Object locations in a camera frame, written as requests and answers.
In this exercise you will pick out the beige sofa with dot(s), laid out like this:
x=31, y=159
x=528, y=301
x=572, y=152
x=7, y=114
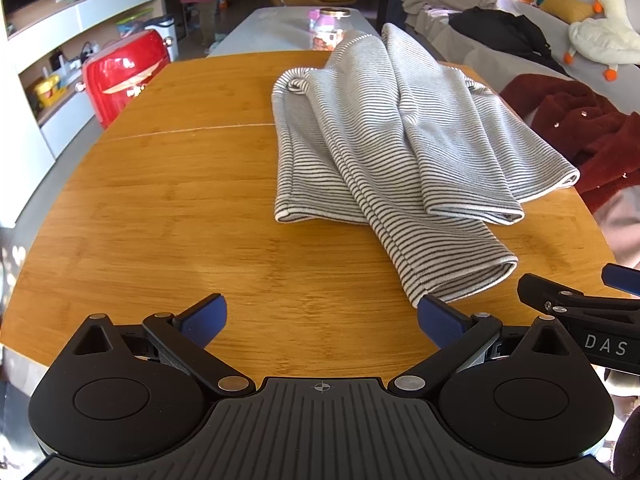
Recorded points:
x=480, y=55

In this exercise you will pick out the white trash bin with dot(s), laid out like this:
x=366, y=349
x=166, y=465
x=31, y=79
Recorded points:
x=161, y=35

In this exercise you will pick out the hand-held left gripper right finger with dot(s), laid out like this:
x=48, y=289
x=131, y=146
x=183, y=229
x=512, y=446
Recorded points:
x=442, y=320

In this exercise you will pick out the white cloth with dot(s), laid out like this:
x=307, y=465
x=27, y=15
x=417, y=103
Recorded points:
x=437, y=12

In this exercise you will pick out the grey coffee table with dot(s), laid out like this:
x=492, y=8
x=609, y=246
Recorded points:
x=270, y=30

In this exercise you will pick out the white goose plush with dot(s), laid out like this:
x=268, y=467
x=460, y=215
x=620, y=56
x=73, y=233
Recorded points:
x=607, y=35

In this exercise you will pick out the glass jar with gold lid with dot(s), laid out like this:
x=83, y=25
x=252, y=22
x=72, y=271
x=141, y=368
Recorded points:
x=329, y=30

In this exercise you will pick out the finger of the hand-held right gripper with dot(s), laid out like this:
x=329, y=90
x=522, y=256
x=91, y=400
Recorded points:
x=622, y=277
x=537, y=287

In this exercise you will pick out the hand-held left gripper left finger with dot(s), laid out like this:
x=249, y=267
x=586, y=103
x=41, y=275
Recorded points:
x=205, y=317

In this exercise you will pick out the yellow pillow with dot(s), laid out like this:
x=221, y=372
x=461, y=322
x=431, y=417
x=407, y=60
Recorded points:
x=567, y=7

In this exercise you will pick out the grey television cabinet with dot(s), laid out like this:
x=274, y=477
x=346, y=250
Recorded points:
x=100, y=7

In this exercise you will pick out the black jacket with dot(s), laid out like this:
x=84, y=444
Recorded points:
x=505, y=32

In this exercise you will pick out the grey striped garment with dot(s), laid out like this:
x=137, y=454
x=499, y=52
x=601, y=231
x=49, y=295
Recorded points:
x=375, y=150

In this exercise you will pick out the yellow toy truck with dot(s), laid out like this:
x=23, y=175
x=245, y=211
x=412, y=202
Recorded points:
x=49, y=90

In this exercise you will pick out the clear box with green lid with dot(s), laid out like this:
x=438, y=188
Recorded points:
x=132, y=22

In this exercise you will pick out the red fleece coat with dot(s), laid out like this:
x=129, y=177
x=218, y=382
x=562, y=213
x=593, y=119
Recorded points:
x=575, y=130

